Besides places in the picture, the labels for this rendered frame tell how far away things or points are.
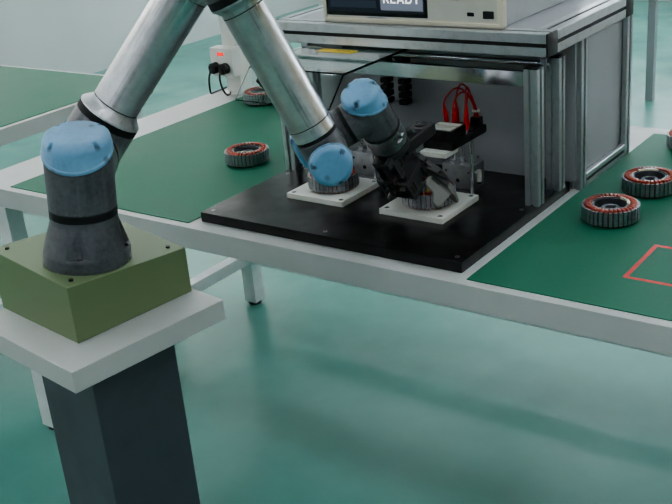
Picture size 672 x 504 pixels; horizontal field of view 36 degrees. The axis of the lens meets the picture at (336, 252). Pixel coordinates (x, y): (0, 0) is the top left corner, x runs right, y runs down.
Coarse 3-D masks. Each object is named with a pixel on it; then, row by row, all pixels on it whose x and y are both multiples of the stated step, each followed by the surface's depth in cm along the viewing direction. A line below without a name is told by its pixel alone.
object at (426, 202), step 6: (420, 192) 205; (426, 192) 205; (402, 198) 209; (420, 198) 205; (426, 198) 205; (450, 198) 207; (408, 204) 207; (414, 204) 206; (420, 204) 206; (426, 204) 205; (432, 204) 205; (444, 204) 206
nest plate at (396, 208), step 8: (456, 192) 214; (392, 200) 213; (400, 200) 213; (464, 200) 210; (472, 200) 210; (384, 208) 209; (392, 208) 209; (400, 208) 209; (408, 208) 208; (440, 208) 207; (448, 208) 206; (456, 208) 206; (464, 208) 208; (400, 216) 207; (408, 216) 206; (416, 216) 205; (424, 216) 204; (432, 216) 203; (440, 216) 202; (448, 216) 203
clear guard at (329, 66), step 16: (304, 48) 225; (320, 48) 223; (336, 48) 222; (352, 48) 221; (368, 48) 219; (384, 48) 218; (304, 64) 210; (320, 64) 209; (336, 64) 207; (352, 64) 206; (368, 64) 206; (320, 80) 202; (336, 80) 199; (240, 96) 211; (256, 96) 208; (320, 96) 200
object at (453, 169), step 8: (448, 160) 221; (456, 160) 220; (480, 160) 219; (448, 168) 220; (456, 168) 218; (464, 168) 217; (480, 168) 219; (448, 176) 220; (456, 176) 219; (464, 176) 218; (456, 184) 220; (464, 184) 219; (480, 184) 220
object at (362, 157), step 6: (354, 150) 234; (360, 150) 233; (366, 150) 233; (354, 156) 234; (360, 156) 233; (366, 156) 232; (354, 162) 234; (360, 162) 233; (366, 162) 232; (372, 162) 231; (360, 168) 234; (366, 168) 233; (372, 168) 232; (366, 174) 234; (372, 174) 232; (378, 174) 232
